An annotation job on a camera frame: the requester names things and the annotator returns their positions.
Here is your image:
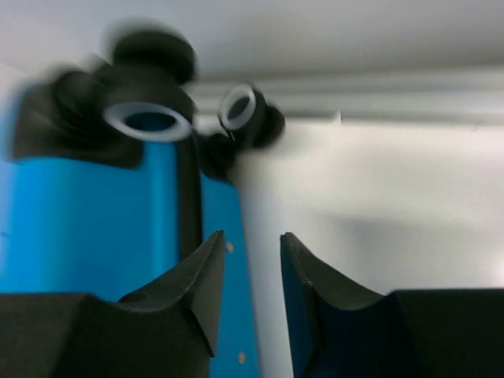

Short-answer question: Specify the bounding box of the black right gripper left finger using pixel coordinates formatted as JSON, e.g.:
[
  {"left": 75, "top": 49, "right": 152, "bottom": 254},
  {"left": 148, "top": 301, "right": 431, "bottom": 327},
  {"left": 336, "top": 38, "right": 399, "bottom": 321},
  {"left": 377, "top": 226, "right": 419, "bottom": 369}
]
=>
[{"left": 1, "top": 231, "right": 225, "bottom": 377}]

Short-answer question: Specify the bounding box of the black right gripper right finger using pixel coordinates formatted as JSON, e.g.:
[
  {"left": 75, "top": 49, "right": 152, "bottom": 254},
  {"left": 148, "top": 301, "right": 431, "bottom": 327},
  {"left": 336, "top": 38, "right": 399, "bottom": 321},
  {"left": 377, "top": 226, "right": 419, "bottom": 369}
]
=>
[{"left": 280, "top": 232, "right": 503, "bottom": 377}]

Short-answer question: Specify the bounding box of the blue suitcase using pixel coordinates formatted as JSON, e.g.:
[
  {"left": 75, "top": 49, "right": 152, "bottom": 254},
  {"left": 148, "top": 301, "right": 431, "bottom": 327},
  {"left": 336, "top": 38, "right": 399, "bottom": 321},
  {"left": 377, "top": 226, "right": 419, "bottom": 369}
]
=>
[{"left": 1, "top": 24, "right": 285, "bottom": 377}]

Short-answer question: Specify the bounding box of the aluminium table frame rail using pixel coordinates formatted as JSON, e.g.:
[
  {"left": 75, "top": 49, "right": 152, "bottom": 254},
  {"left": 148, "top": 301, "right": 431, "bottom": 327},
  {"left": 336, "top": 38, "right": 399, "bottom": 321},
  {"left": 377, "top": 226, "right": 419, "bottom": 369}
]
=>
[{"left": 188, "top": 72, "right": 504, "bottom": 127}]

